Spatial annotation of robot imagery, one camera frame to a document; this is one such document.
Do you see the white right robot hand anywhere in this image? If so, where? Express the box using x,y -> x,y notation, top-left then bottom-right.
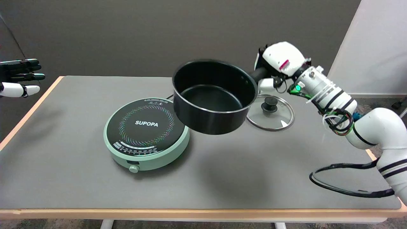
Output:
254,41 -> 311,93

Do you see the grey table mat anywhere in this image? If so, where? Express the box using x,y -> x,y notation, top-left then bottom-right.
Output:
0,76 -> 402,210

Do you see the black looping robot cable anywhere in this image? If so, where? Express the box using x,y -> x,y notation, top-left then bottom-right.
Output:
309,158 -> 396,198

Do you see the glass pot lid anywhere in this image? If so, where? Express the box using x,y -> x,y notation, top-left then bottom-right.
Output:
246,94 -> 295,132

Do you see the green round induction stove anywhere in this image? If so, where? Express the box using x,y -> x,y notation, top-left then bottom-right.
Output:
103,98 -> 190,174

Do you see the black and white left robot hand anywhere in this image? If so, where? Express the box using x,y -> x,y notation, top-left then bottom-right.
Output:
0,59 -> 45,98

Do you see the multicoloured wrist wire bundle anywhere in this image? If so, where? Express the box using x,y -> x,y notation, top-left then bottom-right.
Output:
318,107 -> 361,136

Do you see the black soup pot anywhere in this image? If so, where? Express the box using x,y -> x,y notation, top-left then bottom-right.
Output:
172,59 -> 271,135

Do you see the black caster wheel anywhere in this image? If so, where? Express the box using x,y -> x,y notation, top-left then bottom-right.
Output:
391,95 -> 407,110

